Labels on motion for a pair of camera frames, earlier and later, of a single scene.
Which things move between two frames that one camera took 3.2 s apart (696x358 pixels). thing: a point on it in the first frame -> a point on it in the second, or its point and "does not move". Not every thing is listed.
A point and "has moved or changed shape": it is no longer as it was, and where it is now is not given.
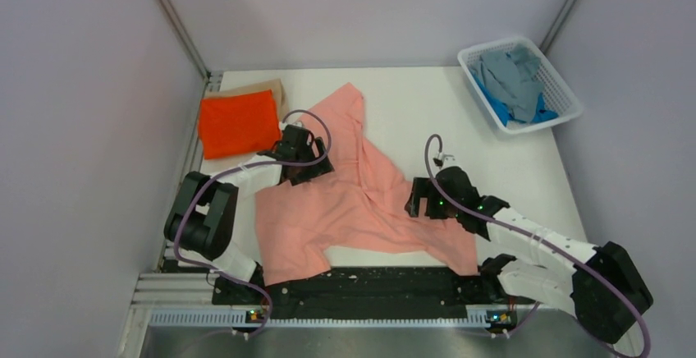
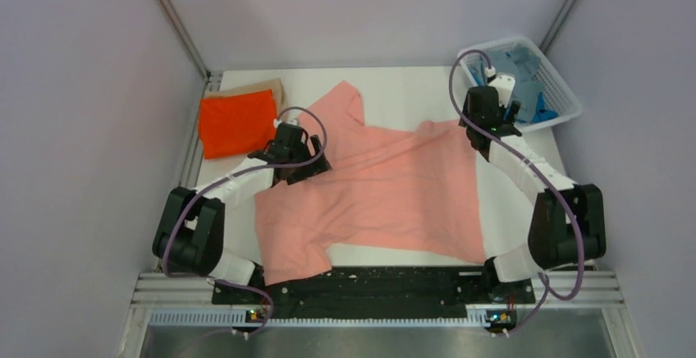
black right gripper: (423, 187) -> (465, 112)
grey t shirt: (510, 75) does not move
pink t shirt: (359, 207) has moved or changed shape
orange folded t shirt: (238, 124) does not move
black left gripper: (314, 171) does not move
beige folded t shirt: (273, 84) does not move
